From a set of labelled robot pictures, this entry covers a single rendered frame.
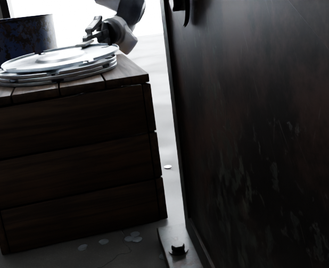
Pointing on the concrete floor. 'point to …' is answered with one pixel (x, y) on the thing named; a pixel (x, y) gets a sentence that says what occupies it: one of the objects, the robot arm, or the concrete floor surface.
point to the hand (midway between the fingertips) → (85, 45)
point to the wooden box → (72, 158)
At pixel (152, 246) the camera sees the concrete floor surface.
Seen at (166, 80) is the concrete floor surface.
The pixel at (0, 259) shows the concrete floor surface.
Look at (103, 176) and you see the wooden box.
